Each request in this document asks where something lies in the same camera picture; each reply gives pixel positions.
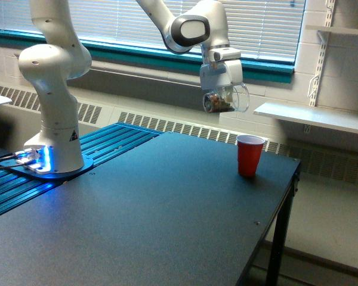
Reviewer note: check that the white wall shelf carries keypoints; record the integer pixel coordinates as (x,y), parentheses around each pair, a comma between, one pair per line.
(315,116)
(337,30)

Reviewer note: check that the blue aluminium rail base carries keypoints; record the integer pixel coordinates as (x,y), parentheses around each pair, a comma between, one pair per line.
(101,145)

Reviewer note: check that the white window blinds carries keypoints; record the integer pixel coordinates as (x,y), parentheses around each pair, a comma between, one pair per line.
(261,30)

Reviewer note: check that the white lower wall shelf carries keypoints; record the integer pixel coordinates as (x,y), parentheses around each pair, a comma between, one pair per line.
(315,116)

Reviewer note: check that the black table leg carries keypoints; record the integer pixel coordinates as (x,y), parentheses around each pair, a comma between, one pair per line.
(280,232)

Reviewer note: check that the white upper wall shelf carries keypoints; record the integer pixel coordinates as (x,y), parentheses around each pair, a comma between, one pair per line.
(337,30)

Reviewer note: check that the radiator vent grille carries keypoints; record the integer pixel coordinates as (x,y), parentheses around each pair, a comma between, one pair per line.
(316,162)

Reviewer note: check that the camera on wrist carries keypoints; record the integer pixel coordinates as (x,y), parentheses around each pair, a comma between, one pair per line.
(223,54)

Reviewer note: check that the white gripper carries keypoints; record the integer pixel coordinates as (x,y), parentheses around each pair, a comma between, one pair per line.
(226,73)

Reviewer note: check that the white shelf bracket rail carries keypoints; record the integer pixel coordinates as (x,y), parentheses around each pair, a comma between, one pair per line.
(323,34)

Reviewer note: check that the red plastic cup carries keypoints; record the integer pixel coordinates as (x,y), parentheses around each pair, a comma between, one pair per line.
(249,150)

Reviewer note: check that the clear plastic cup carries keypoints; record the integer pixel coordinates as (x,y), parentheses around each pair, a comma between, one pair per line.
(227,99)

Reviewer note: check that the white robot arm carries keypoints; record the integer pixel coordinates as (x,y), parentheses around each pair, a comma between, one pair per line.
(56,149)

